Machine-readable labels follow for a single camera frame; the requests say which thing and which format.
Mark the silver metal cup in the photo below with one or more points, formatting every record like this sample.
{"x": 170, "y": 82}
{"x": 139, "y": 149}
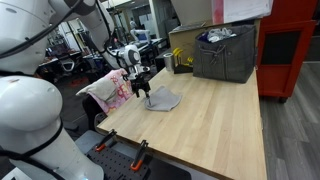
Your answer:
{"x": 169, "y": 61}

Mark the white clothes in basket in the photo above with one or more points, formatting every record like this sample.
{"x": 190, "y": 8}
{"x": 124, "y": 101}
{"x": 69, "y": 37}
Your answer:
{"x": 220, "y": 34}

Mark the black office chair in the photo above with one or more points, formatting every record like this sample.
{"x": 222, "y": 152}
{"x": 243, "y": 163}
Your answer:
{"x": 91, "y": 111}

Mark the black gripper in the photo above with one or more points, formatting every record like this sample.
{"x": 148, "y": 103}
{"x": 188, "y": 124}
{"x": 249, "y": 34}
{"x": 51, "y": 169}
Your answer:
{"x": 140, "y": 78}

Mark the pink patterned blanket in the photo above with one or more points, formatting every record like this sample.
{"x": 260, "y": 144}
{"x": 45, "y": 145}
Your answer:
{"x": 118, "y": 91}

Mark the black orange bar clamp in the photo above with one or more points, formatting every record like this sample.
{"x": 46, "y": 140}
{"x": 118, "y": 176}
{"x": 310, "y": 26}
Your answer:
{"x": 140, "y": 155}
{"x": 106, "y": 140}

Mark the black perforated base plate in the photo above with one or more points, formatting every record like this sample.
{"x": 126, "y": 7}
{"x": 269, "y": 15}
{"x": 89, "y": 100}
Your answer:
{"x": 115, "y": 165}

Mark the white paper sheet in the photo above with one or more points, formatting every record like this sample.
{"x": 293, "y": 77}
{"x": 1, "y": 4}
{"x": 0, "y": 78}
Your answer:
{"x": 248, "y": 10}

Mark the brown cardboard box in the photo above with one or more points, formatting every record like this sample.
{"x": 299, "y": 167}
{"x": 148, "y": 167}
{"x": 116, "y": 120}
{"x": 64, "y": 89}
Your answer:
{"x": 183, "y": 38}

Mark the red metal cabinet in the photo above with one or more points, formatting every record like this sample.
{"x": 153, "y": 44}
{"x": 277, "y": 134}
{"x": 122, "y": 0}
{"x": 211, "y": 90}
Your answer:
{"x": 286, "y": 50}

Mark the yellow flowers in black tray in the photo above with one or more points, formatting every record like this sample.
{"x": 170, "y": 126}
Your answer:
{"x": 181, "y": 66}

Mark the small white background robot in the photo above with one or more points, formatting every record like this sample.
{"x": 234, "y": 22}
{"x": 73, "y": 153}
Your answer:
{"x": 140, "y": 33}

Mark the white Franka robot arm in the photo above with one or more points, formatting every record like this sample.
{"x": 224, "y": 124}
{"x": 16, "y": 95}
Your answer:
{"x": 30, "y": 100}

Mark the grey fabric storage basket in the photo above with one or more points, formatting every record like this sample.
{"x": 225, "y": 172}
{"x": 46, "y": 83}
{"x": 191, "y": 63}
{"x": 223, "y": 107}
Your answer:
{"x": 225, "y": 56}

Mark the grey towel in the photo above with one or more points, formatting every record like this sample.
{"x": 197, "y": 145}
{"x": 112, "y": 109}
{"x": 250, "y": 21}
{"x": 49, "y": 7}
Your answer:
{"x": 164, "y": 100}

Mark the cream white towel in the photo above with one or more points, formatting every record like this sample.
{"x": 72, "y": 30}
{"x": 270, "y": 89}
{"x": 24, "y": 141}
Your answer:
{"x": 98, "y": 89}

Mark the pink sheet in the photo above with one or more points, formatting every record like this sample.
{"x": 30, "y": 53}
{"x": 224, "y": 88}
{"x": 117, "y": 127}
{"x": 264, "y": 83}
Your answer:
{"x": 217, "y": 11}

